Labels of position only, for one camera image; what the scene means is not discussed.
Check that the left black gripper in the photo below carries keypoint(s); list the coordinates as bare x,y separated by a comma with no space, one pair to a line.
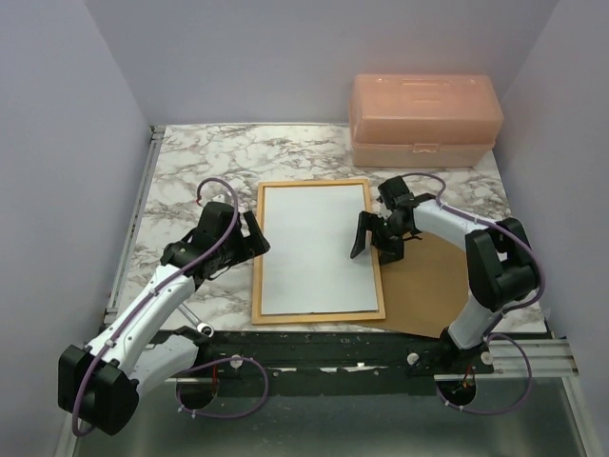
250,246

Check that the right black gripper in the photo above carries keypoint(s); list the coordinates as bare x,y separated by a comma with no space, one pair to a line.
365,222

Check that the sunset landscape photo print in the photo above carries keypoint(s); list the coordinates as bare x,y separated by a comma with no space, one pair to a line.
319,247

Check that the brown cardboard backing board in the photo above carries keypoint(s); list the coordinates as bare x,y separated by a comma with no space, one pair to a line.
426,290

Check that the orange wooden picture frame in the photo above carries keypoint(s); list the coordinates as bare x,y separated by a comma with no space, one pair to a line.
257,285

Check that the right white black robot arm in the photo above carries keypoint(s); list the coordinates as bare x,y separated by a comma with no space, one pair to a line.
503,272

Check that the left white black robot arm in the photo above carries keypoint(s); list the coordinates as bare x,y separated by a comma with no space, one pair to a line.
103,382

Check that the silver ratchet wrench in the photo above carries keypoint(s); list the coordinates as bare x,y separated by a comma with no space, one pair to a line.
195,321

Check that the pink translucent plastic box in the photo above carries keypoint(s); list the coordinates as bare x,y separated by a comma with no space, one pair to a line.
422,121

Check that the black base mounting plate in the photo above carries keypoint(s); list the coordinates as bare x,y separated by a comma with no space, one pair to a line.
252,379

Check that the aluminium extrusion rail left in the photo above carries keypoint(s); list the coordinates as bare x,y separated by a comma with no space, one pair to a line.
114,300

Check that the aluminium extrusion rail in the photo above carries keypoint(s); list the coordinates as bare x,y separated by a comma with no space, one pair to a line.
114,300
503,357

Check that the aluminium extrusion rail front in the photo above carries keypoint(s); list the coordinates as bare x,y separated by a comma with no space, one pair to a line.
503,357

